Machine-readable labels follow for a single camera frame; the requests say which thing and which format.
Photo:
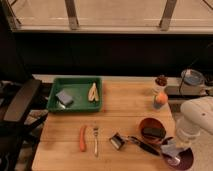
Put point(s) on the white grey towel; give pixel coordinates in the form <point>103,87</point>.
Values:
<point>172,148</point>

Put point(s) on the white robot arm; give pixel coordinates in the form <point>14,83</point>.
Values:
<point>197,114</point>

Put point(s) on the orange bowl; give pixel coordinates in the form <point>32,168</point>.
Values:
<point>151,123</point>

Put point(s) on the black sponge in bowl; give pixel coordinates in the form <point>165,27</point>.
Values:
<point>154,132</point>

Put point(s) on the yellow banana peel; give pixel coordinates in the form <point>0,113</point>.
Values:
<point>93,93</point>

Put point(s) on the green plastic tray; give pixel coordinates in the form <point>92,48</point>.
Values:
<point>78,88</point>

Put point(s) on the blue sponge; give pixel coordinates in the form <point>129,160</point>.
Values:
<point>64,98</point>

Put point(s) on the cup of red items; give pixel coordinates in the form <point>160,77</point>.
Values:
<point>160,83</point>

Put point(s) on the orange ball on cup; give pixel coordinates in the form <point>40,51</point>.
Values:
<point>160,99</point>

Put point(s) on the silver fork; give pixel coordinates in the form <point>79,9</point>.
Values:
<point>95,133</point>

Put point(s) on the orange carrot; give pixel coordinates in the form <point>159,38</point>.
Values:
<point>82,142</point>

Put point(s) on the round metal dish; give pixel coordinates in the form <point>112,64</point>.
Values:
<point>192,77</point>

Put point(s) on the black office chair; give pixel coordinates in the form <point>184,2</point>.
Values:
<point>13,130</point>

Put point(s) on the black handled knife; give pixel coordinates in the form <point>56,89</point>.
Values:
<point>142,145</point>

